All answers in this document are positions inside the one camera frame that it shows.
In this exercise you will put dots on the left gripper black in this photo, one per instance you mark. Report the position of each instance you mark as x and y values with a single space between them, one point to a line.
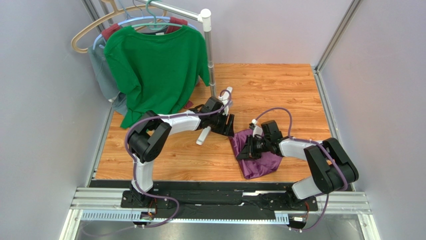
225 129

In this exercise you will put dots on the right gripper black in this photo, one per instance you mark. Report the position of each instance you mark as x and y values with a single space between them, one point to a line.
250 148

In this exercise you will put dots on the purple cloth napkin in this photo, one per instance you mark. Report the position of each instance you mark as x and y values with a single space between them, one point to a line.
253 168

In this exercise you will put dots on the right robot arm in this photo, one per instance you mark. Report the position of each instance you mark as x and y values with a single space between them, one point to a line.
330 166

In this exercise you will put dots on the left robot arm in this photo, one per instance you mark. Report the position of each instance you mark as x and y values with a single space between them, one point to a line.
145 140

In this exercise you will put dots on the green t-shirt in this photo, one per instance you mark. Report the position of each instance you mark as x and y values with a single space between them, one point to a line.
156 72

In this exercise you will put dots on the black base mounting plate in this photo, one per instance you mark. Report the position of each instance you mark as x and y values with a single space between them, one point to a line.
192 200

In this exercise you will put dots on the grey garment on rack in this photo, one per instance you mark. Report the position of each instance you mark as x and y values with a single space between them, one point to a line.
105 79

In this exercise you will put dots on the white clothes rack stand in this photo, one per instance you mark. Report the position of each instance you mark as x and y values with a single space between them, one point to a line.
209 66

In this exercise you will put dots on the teal clothes hanger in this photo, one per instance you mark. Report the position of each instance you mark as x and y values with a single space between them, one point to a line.
154 25

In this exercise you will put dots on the light blue clothes hanger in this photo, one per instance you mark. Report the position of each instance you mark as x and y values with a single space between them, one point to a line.
142 18

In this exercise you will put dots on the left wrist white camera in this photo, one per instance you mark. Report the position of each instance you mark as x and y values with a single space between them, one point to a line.
225 96

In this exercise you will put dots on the aluminium frame rail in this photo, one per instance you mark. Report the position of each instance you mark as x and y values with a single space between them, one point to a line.
324 78

